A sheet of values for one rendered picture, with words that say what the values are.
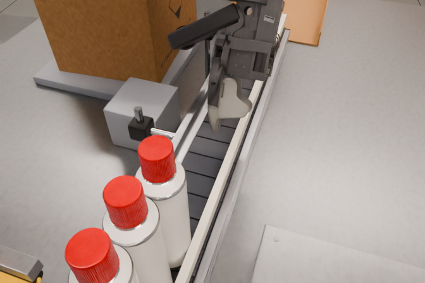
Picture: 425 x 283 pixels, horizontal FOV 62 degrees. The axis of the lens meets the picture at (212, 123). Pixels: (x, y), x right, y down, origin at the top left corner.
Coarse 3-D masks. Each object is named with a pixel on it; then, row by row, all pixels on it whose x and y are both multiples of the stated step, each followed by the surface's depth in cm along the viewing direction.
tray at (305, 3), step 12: (288, 0) 110; (300, 0) 110; (312, 0) 110; (324, 0) 110; (288, 12) 104; (300, 12) 104; (312, 12) 104; (324, 12) 96; (288, 24) 99; (300, 24) 99; (312, 24) 99; (300, 36) 94; (312, 36) 94
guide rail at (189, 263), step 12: (276, 36) 79; (252, 96) 64; (252, 108) 63; (240, 120) 60; (240, 132) 58; (228, 156) 54; (228, 168) 52; (216, 180) 51; (216, 192) 49; (216, 204) 49; (204, 216) 47; (204, 228) 45; (192, 240) 44; (192, 252) 43; (192, 264) 42; (180, 276) 41
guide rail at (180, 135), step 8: (208, 80) 60; (200, 88) 58; (200, 96) 57; (192, 104) 55; (200, 104) 56; (192, 112) 54; (184, 120) 53; (192, 120) 54; (184, 128) 52; (176, 136) 50; (184, 136) 51; (176, 144) 49; (176, 152) 50
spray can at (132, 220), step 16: (128, 176) 30; (112, 192) 29; (128, 192) 29; (112, 208) 28; (128, 208) 28; (144, 208) 30; (112, 224) 31; (128, 224) 30; (144, 224) 31; (160, 224) 33; (112, 240) 31; (128, 240) 31; (144, 240) 31; (160, 240) 34; (144, 256) 33; (160, 256) 35; (144, 272) 35; (160, 272) 37
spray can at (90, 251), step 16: (80, 240) 26; (96, 240) 26; (80, 256) 25; (96, 256) 25; (112, 256) 26; (128, 256) 30; (80, 272) 25; (96, 272) 25; (112, 272) 27; (128, 272) 29
